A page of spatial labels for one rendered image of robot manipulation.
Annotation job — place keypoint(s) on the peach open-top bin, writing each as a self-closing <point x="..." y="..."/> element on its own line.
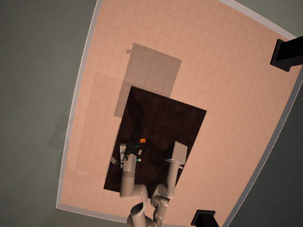
<point x="122" y="151"/>

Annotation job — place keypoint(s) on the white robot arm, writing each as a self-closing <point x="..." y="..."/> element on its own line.
<point x="129" y="190"/>

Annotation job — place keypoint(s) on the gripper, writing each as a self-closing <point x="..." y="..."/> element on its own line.
<point x="129" y="159"/>

